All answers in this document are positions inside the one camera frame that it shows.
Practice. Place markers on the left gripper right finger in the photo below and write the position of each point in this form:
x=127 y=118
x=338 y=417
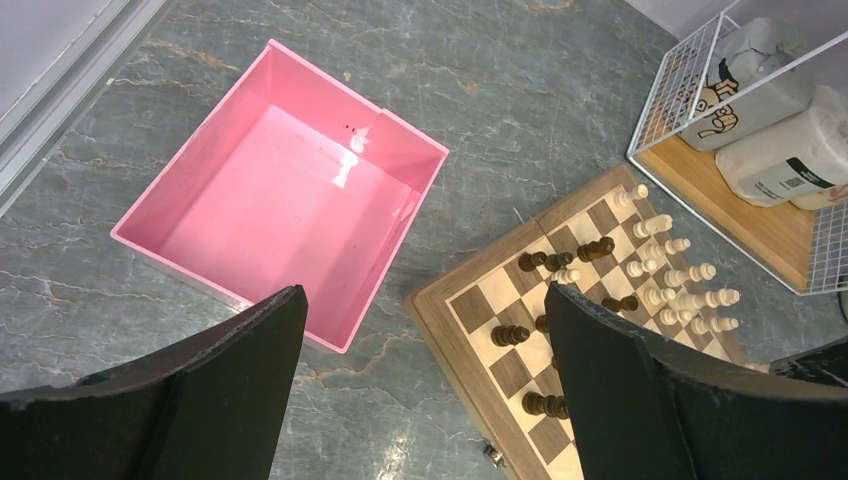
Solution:
x=644 y=406

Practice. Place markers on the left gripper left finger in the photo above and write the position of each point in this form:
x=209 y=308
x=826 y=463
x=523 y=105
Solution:
x=210 y=406

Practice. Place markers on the white chess pawn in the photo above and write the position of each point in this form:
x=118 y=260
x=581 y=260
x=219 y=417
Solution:
x=566 y=276

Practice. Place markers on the dark chess knight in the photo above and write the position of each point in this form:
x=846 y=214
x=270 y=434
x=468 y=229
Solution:
x=596 y=249

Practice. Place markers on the wooden chess board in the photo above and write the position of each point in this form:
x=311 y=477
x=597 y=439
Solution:
x=487 y=325

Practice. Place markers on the white chess knight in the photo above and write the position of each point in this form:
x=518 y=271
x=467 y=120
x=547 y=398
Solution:
x=651 y=226

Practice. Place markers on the white chess rook corner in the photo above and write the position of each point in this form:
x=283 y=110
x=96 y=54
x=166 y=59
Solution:
x=626 y=198

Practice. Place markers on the pink plastic bin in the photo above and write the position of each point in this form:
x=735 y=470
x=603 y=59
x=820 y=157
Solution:
x=293 y=178

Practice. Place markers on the white toilet paper roll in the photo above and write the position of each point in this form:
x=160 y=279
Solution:
x=800 y=155

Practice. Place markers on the white wire wooden shelf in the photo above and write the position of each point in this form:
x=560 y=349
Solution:
x=803 y=242

